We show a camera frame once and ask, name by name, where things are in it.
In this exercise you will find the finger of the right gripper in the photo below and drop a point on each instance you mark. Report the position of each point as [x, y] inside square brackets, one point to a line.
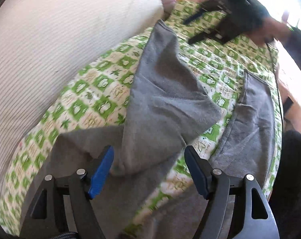
[199, 13]
[206, 34]

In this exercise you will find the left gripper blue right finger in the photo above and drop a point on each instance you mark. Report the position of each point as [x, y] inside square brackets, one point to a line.
[200, 171]

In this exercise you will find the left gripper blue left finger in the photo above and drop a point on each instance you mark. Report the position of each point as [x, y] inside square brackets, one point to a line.
[100, 171]

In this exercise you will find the grey sweat pants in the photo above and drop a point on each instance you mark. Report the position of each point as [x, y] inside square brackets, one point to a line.
[168, 110]

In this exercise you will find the person's right forearm dark sleeve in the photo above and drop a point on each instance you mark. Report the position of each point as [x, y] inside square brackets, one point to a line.
[293, 45]

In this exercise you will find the person's right hand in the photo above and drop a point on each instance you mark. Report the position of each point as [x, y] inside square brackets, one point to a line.
[270, 29]

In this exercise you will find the green white patterned bedsheet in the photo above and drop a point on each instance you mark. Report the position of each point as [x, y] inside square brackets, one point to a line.
[99, 96]

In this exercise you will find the person's black trouser leg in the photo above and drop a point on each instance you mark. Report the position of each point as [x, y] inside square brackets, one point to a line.
[285, 199]

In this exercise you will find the white striped headboard cushion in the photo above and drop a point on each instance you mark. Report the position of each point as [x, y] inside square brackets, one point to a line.
[43, 43]

